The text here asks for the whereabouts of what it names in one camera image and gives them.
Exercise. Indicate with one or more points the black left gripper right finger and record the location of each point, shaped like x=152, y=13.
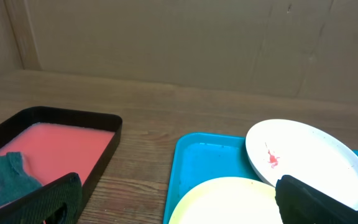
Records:
x=299, y=203

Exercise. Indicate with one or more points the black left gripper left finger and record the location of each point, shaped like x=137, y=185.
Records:
x=56, y=202

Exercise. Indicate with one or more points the white plate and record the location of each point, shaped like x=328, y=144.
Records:
x=278, y=147

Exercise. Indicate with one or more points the orange sponge with green pad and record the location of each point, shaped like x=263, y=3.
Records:
x=15, y=182

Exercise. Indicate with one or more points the yellow plate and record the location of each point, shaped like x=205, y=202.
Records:
x=228, y=200

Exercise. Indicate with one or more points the black tray with red liquid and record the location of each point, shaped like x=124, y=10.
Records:
x=55, y=142

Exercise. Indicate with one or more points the blue plastic tray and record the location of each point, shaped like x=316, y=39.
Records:
x=202, y=156

